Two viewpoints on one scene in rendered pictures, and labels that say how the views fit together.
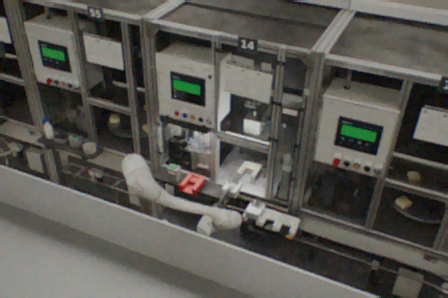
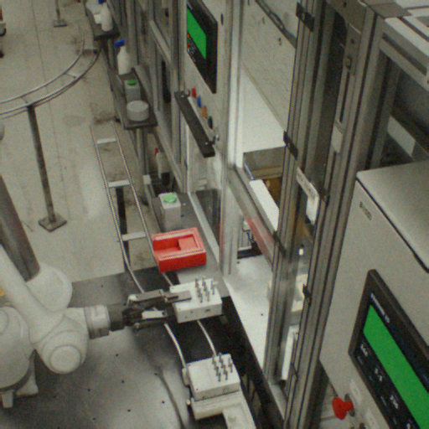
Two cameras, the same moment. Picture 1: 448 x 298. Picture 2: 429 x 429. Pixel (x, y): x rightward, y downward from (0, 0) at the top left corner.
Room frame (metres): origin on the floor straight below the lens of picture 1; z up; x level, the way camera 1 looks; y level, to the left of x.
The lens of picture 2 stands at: (1.78, -0.98, 2.36)
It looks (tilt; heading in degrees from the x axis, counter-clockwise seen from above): 40 degrees down; 49
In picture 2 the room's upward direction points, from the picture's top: 1 degrees clockwise
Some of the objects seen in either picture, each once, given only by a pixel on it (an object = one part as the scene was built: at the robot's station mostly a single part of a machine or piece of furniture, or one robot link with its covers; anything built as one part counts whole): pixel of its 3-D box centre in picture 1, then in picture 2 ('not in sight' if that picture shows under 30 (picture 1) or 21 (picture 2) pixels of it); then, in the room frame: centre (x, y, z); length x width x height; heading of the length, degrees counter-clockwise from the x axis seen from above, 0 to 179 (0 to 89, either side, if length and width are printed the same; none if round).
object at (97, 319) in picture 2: not in sight; (98, 321); (2.26, 0.06, 1.03); 0.09 x 0.06 x 0.09; 67
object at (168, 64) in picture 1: (193, 84); (241, 41); (2.90, 0.24, 1.60); 0.42 x 0.29 x 0.46; 67
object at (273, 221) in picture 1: (270, 222); (224, 426); (2.40, -0.31, 0.84); 0.36 x 0.14 x 0.10; 67
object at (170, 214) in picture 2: (174, 172); (172, 212); (2.73, 0.37, 0.97); 0.08 x 0.08 x 0.12; 67
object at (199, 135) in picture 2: (184, 123); (194, 119); (2.77, 0.29, 1.37); 0.36 x 0.04 x 0.04; 67
